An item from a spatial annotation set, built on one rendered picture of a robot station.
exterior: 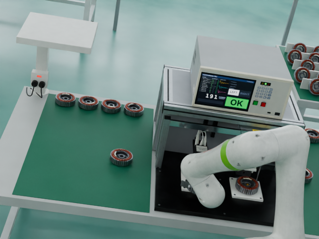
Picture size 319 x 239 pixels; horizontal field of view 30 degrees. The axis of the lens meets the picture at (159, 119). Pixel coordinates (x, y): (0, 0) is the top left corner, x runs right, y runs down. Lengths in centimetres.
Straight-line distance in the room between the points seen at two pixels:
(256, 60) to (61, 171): 107
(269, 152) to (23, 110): 167
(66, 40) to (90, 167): 65
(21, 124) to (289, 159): 159
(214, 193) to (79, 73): 320
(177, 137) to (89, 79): 237
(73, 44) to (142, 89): 233
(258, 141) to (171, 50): 421
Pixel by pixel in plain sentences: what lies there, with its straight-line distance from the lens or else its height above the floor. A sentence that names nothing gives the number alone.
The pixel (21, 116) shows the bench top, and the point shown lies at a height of 75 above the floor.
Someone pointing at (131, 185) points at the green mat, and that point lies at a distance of 282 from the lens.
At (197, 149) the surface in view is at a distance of 285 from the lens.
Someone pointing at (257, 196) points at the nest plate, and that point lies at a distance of 290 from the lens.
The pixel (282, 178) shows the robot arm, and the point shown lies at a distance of 212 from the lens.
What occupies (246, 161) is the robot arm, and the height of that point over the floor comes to 138.
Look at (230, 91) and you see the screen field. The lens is 277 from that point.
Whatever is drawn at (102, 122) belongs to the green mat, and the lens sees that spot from 325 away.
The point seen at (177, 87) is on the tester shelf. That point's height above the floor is 111.
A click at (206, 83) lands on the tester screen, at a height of 124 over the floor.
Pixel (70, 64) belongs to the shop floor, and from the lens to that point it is 553.
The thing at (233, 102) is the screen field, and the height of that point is 117.
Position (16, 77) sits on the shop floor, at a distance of 524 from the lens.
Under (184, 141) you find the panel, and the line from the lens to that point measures 304.
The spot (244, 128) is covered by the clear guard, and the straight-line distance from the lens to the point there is 283.
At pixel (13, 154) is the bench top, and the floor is 75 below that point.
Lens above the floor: 244
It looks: 30 degrees down
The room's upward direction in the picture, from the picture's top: 11 degrees clockwise
